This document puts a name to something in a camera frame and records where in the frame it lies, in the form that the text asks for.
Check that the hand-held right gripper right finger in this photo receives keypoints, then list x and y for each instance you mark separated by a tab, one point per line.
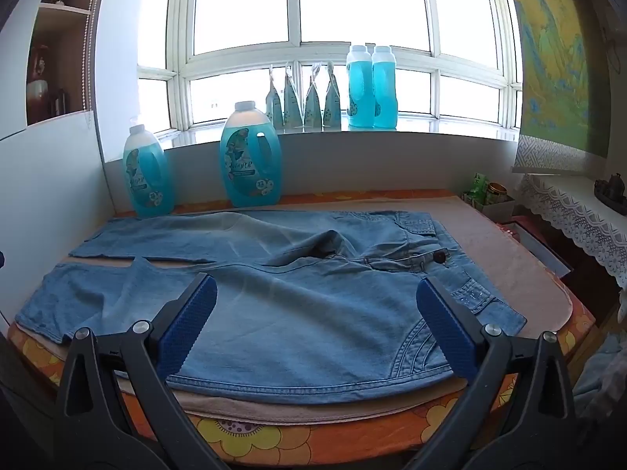
448	328

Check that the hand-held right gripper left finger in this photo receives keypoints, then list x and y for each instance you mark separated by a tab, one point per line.
191	328

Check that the blue denim pants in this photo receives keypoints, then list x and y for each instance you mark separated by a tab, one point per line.
294	303

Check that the beige pink towel mat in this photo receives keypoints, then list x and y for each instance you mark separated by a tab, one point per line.
499	254

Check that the flat white tray box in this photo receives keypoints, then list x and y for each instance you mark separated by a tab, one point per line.
539	249

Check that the white cardboard box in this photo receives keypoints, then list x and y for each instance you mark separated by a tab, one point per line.
494	210

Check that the green small box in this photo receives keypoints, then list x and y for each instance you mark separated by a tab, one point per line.
478	188

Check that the gold tin can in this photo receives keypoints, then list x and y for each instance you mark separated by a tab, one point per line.
496	193

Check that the small blue detergent bottle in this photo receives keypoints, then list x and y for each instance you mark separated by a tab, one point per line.
147	176

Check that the pile of clothes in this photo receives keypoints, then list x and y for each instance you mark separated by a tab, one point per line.
600	377

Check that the large blue detergent bottle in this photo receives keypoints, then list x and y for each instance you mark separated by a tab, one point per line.
245	166

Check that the white lace cloth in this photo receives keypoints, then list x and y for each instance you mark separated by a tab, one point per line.
578	205

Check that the white cabinet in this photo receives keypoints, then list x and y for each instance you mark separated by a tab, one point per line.
49	205

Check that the dark small figurine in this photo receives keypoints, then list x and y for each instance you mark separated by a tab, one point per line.
610	190

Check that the tall blue detergent bottle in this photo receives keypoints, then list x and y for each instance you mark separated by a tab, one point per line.
358	88
384	88

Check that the dark books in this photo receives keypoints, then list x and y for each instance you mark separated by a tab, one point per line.
59	102

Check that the red vase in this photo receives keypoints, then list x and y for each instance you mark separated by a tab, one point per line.
39	66

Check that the wooden bookshelf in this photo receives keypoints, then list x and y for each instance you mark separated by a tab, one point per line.
68	49

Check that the landscape wall scroll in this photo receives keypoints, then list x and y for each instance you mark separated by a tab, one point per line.
553	58

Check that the white window frame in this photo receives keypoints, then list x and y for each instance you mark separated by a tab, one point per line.
294	51

